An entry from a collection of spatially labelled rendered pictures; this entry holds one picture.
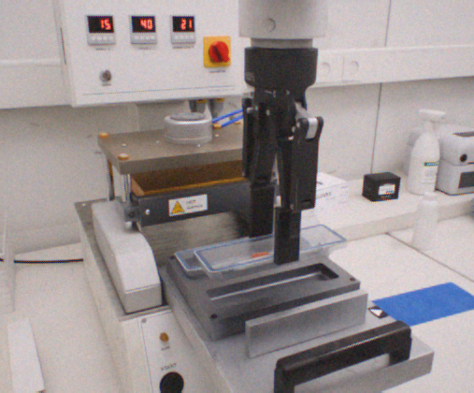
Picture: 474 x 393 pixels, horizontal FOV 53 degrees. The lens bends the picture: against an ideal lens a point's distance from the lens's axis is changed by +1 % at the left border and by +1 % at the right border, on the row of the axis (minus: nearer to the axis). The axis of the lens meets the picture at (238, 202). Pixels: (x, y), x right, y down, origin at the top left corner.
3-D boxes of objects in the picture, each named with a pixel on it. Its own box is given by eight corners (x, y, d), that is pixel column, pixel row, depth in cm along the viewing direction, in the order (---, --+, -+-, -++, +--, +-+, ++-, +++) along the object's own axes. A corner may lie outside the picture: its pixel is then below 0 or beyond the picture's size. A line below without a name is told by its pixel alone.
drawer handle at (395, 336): (272, 391, 45) (273, 356, 43) (395, 348, 50) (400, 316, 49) (283, 406, 43) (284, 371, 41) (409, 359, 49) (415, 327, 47)
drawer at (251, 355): (157, 291, 68) (154, 242, 65) (289, 260, 76) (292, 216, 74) (248, 452, 43) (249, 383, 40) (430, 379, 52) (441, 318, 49)
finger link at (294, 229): (296, 191, 51) (312, 199, 49) (294, 233, 53) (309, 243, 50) (284, 193, 51) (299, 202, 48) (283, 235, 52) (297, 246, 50)
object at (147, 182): (121, 182, 86) (116, 131, 82) (232, 167, 94) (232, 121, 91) (146, 217, 71) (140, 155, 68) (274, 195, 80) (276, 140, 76)
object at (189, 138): (96, 174, 90) (88, 106, 85) (243, 156, 102) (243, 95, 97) (124, 221, 69) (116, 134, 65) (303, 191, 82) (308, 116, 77)
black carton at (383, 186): (361, 196, 143) (363, 174, 141) (386, 192, 146) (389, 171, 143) (372, 202, 138) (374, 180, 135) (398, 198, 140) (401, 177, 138)
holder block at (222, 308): (166, 272, 65) (165, 255, 64) (291, 244, 73) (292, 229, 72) (210, 342, 51) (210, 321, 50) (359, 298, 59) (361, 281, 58)
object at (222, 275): (210, 290, 52) (210, 272, 51) (193, 267, 56) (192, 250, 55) (348, 256, 59) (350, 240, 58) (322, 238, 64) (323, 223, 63)
